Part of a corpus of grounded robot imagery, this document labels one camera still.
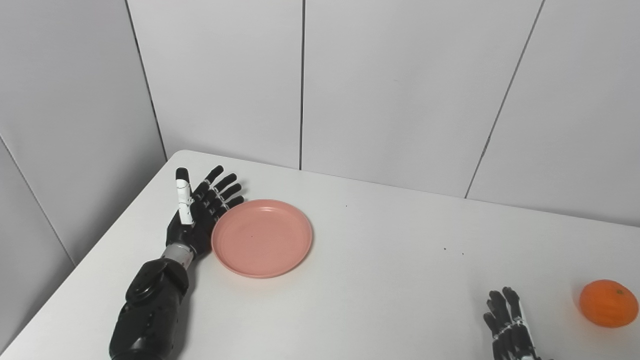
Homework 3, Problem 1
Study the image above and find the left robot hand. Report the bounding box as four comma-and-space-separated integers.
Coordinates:
166, 165, 246, 259

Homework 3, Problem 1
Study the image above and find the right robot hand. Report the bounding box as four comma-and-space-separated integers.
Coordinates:
482, 286, 543, 360

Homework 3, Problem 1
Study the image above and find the pink round plate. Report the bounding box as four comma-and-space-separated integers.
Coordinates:
211, 199, 314, 279

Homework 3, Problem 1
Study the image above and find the orange fruit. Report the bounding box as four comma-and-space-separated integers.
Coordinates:
579, 279, 639, 329

